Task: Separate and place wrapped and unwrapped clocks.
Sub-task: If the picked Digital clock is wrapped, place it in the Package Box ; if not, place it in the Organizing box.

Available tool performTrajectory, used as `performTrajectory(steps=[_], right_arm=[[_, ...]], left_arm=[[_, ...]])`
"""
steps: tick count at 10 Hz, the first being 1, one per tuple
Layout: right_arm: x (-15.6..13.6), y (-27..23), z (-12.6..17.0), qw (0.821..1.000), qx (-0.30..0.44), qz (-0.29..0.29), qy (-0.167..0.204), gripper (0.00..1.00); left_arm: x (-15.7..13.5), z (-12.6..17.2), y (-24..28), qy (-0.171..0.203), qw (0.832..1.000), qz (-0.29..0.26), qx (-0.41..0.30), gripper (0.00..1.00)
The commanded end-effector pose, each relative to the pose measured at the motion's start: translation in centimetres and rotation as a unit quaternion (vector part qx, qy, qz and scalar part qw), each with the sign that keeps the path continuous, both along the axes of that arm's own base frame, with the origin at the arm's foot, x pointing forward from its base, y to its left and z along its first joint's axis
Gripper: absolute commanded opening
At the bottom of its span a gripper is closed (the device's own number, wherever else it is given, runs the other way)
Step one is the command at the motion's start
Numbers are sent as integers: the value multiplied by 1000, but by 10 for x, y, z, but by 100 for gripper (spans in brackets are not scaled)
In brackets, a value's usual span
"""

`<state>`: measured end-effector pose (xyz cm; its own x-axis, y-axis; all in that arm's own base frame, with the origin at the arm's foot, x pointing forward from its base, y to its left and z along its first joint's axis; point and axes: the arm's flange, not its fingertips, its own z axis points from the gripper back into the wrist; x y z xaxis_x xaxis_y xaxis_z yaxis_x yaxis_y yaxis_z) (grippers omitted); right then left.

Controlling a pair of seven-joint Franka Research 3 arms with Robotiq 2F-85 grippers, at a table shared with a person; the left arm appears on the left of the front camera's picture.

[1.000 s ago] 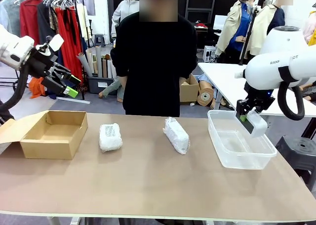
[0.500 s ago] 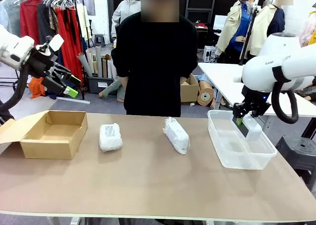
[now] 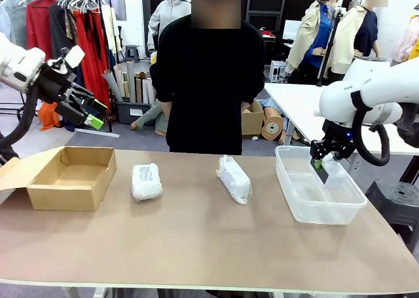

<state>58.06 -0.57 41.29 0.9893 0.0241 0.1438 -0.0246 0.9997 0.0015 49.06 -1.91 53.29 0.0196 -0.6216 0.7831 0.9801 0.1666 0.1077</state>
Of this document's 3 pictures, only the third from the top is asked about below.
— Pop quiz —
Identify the person in grey hoodie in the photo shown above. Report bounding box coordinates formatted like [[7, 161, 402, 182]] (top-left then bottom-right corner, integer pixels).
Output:
[[147, 0, 192, 53]]

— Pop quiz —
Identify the unwrapped white digital clock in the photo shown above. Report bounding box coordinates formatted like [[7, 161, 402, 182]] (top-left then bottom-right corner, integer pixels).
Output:
[[309, 157, 347, 190]]

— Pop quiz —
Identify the clear plastic bin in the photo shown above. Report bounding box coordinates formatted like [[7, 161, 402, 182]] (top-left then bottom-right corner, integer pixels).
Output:
[[274, 145, 368, 226]]

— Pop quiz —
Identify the dark sleeved arm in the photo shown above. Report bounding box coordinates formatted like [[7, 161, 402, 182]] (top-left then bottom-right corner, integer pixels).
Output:
[[0, 131, 21, 164]]

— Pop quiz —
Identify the black shelf unit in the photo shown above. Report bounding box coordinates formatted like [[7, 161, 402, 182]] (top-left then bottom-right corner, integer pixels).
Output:
[[244, 0, 289, 33]]

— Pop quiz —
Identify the white monitor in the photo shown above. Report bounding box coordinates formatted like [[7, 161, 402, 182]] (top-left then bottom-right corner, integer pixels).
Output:
[[282, 19, 304, 41]]

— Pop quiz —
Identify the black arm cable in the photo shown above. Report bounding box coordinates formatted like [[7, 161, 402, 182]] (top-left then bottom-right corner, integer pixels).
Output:
[[0, 83, 42, 148], [350, 90, 391, 167]]

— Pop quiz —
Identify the orange crumpled cloth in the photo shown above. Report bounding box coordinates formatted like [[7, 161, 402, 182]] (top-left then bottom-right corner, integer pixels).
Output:
[[37, 102, 62, 131]]

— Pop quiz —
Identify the open brown cardboard box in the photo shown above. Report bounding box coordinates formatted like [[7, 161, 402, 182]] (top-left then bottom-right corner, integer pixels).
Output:
[[0, 146, 118, 212]]

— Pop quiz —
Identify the bubble-wrapped clock with visible display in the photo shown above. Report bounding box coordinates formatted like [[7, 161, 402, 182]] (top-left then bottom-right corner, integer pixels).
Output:
[[130, 162, 164, 202]]

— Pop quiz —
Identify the slanted grey paper roll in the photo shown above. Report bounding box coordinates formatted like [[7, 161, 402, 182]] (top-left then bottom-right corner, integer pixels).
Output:
[[101, 69, 124, 102]]

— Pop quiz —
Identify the grey step stool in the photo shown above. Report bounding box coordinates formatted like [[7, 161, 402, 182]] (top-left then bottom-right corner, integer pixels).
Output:
[[124, 45, 140, 63]]

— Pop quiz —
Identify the white floor rail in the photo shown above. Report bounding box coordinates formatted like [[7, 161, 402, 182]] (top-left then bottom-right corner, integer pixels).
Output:
[[75, 127, 121, 138]]

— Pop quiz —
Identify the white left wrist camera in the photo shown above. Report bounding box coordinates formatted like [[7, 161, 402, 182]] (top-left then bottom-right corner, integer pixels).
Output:
[[48, 45, 86, 71]]

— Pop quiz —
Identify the black hanging garment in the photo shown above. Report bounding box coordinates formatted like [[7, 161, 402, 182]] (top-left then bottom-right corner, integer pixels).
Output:
[[48, 5, 79, 62]]

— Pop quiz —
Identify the cream paper roll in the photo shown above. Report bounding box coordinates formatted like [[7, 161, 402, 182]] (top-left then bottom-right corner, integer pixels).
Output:
[[114, 65, 127, 99]]

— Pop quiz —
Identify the person in black sweater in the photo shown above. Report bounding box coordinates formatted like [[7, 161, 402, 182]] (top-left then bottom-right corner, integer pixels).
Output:
[[149, 0, 266, 155]]

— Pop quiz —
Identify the small brown cardboard box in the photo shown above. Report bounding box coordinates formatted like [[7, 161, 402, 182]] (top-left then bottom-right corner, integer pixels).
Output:
[[241, 100, 264, 137]]

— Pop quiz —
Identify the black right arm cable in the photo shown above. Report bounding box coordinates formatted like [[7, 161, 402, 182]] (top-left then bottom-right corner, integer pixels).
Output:
[[350, 90, 391, 167]]

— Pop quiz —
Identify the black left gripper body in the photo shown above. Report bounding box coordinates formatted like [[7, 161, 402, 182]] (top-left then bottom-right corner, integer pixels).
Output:
[[36, 62, 77, 107]]

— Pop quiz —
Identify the red hanging coat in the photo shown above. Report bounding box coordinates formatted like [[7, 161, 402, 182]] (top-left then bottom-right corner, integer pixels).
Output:
[[26, 0, 58, 62]]

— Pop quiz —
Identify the grey storage bin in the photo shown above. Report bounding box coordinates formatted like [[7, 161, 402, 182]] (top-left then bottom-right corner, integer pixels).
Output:
[[116, 100, 157, 125]]

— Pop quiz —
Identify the light grey hanging garment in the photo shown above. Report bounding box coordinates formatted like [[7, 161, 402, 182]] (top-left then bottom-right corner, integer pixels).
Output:
[[0, 0, 32, 50]]

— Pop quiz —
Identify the mannequin with black hat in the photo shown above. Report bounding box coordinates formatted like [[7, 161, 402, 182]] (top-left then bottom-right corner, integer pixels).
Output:
[[285, 0, 342, 85]]

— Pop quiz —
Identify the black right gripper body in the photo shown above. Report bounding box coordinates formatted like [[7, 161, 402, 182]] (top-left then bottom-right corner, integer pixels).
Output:
[[319, 120, 356, 148]]

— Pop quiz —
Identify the long red dress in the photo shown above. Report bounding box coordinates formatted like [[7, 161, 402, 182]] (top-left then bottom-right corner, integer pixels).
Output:
[[72, 9, 111, 111]]

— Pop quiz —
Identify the pink garment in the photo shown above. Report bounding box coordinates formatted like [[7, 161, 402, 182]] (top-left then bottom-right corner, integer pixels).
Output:
[[391, 14, 419, 63]]

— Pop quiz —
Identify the black plastic stool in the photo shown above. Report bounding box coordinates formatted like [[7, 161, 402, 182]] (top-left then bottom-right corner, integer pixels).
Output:
[[364, 179, 419, 253]]

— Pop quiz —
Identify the mannequin in light blue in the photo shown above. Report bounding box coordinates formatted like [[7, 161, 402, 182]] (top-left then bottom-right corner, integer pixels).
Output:
[[261, 96, 305, 145]]

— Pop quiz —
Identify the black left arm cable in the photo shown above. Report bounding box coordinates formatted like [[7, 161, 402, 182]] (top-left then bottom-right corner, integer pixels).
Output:
[[0, 83, 42, 148]]

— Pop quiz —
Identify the lying mannequin in grey clothes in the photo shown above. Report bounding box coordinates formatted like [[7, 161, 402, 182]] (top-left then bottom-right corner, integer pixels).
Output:
[[130, 98, 170, 137]]

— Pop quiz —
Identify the person's right forearm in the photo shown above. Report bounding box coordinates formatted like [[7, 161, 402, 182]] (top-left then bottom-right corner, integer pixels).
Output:
[[160, 100, 173, 124]]

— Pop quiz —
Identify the mannequin in navy shirt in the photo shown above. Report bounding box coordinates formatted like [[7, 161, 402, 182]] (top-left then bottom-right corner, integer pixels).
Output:
[[329, 0, 380, 83]]

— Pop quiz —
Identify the white computer case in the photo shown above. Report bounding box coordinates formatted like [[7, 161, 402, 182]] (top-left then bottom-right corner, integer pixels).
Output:
[[268, 60, 288, 83]]

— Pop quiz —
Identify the white table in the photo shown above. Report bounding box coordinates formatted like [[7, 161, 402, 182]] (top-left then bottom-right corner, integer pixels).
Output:
[[263, 81, 419, 157]]

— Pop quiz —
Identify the white table leg frame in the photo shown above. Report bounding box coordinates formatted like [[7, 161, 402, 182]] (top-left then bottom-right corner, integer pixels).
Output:
[[62, 286, 109, 298]]

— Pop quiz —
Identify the fully bubble-wrapped clock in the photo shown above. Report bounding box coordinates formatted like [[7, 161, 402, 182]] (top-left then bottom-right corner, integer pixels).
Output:
[[215, 154, 253, 206]]

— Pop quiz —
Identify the black tripod stand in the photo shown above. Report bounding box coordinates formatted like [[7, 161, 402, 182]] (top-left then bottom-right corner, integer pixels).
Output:
[[316, 7, 345, 86]]

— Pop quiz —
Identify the tall grey paper roll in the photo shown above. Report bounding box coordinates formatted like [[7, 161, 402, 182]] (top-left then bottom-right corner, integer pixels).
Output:
[[126, 60, 137, 103]]

